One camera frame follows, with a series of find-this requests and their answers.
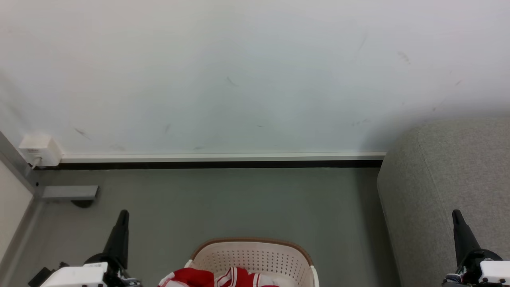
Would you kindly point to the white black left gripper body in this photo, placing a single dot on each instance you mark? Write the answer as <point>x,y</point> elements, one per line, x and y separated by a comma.
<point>79,275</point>

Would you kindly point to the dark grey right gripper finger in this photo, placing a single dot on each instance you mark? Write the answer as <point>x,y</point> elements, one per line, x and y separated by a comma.
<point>464,239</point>

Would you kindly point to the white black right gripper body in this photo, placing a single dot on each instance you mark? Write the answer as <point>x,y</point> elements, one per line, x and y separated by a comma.
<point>488,271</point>

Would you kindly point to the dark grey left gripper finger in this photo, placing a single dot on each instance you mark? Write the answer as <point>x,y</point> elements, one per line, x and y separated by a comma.
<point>118,239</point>

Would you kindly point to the red and white clothing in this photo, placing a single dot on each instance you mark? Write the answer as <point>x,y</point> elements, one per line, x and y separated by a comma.
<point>199,278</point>

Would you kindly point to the cream perforated laundry basket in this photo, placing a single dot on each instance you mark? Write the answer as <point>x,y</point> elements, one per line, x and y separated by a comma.
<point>259,257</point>

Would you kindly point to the grey fabric sofa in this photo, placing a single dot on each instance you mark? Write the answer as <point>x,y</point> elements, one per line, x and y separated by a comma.
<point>446,187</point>

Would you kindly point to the white baseboard strip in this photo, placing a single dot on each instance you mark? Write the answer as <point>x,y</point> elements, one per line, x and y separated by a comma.
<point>223,157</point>

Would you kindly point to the grey metal floor bracket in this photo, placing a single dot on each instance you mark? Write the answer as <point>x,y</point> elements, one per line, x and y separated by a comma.
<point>70,193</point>

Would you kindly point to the white wall socket box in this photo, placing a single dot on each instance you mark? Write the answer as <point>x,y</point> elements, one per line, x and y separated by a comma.
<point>40,150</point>

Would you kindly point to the grey metal door frame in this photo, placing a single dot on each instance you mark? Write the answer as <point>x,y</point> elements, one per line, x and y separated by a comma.
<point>18,167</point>

